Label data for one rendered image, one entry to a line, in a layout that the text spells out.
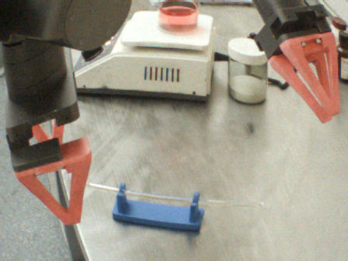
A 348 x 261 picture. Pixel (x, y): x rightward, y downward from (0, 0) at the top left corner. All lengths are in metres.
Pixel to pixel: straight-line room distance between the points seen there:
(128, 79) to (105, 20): 0.68
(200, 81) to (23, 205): 1.14
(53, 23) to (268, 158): 0.65
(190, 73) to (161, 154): 0.13
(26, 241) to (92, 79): 0.96
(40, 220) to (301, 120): 1.13
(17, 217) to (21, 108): 1.60
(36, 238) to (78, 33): 1.63
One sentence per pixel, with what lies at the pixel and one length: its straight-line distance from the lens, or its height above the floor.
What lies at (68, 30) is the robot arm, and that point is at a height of 1.15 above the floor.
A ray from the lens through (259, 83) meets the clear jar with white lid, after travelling 1.16.
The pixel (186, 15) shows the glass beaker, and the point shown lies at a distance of 1.14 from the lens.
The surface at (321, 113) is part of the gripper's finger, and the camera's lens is 0.71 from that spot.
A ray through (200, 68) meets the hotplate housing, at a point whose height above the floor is 0.80.
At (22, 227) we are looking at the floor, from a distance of 2.11.
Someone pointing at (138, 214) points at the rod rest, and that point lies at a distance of 0.95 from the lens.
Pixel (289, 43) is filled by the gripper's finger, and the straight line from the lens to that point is 0.67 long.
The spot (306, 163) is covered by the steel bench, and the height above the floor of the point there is 0.75.
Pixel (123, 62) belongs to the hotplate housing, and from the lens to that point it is 1.15.
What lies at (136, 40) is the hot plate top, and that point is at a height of 0.84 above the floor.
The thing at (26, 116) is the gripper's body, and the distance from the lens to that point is 0.54.
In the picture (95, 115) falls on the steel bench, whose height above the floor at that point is 0.75.
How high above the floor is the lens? 1.34
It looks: 32 degrees down
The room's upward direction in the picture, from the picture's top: 2 degrees clockwise
